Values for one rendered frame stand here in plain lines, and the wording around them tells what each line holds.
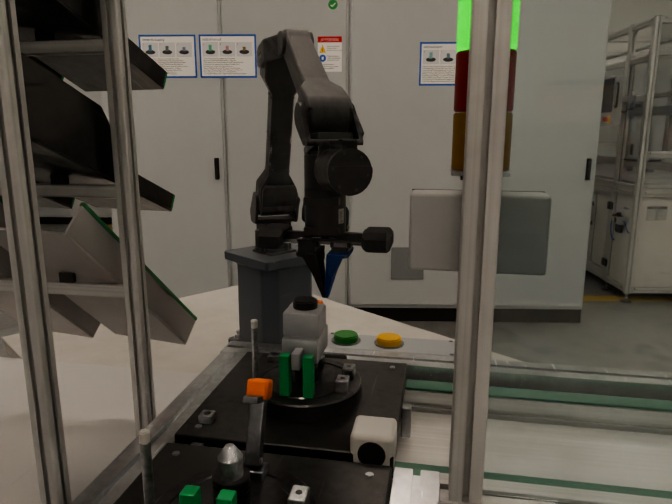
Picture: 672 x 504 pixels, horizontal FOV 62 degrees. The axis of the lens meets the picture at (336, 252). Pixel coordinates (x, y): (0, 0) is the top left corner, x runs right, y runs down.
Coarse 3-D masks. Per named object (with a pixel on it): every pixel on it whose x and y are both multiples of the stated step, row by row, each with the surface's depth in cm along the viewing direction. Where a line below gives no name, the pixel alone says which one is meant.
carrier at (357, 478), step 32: (192, 448) 58; (224, 448) 44; (160, 480) 53; (192, 480) 50; (224, 480) 44; (256, 480) 50; (288, 480) 50; (320, 480) 53; (352, 480) 53; (384, 480) 53
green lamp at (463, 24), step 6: (462, 0) 46; (468, 0) 45; (462, 6) 46; (468, 6) 45; (462, 12) 46; (468, 12) 45; (462, 18) 46; (468, 18) 46; (462, 24) 46; (468, 24) 46; (462, 30) 46; (468, 30) 46; (462, 36) 46; (468, 36) 46; (462, 42) 46; (468, 42) 46; (456, 48) 48; (462, 48) 47; (468, 48) 46
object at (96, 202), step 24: (24, 72) 53; (48, 72) 56; (48, 96) 56; (72, 96) 59; (48, 120) 56; (72, 120) 59; (96, 120) 62; (48, 144) 57; (72, 144) 59; (96, 144) 62; (48, 168) 64; (72, 168) 62; (96, 168) 63; (144, 192) 71; (168, 192) 75
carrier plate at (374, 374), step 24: (240, 360) 81; (264, 360) 81; (336, 360) 81; (360, 360) 81; (240, 384) 73; (384, 384) 73; (216, 408) 67; (240, 408) 67; (360, 408) 67; (384, 408) 67; (192, 432) 62; (216, 432) 62; (240, 432) 62; (288, 432) 62; (312, 432) 62; (336, 432) 62; (312, 456) 59; (336, 456) 58
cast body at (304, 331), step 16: (304, 304) 66; (320, 304) 69; (288, 320) 66; (304, 320) 66; (320, 320) 66; (288, 336) 67; (304, 336) 66; (320, 336) 67; (288, 352) 66; (304, 352) 66; (320, 352) 67
